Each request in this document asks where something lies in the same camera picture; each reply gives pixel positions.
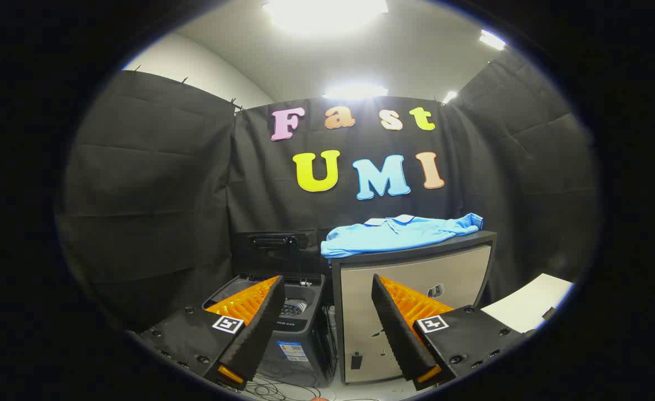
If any silver cabinet with black top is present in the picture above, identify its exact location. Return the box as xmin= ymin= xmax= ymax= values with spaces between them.
xmin=330 ymin=230 xmax=498 ymax=385

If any dark washing machine lid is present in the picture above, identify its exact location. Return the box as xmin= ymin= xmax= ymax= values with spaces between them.
xmin=232 ymin=229 xmax=324 ymax=277

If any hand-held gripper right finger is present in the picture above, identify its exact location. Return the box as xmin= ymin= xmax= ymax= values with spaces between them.
xmin=371 ymin=274 xmax=530 ymax=392

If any white flat board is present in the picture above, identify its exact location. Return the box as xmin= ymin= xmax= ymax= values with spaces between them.
xmin=481 ymin=273 xmax=575 ymax=334

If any bundle of floor cables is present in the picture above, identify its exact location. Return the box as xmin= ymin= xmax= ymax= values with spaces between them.
xmin=243 ymin=372 xmax=340 ymax=401

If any light blue polo shirt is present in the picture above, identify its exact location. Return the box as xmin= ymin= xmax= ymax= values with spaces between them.
xmin=321 ymin=213 xmax=484 ymax=259

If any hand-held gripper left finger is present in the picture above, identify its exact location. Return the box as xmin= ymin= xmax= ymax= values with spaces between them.
xmin=138 ymin=275 xmax=287 ymax=390

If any dark grey washing machine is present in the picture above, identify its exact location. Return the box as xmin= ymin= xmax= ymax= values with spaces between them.
xmin=202 ymin=273 xmax=338 ymax=388

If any black backdrop cloth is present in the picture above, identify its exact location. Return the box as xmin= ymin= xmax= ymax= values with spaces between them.
xmin=55 ymin=50 xmax=601 ymax=335

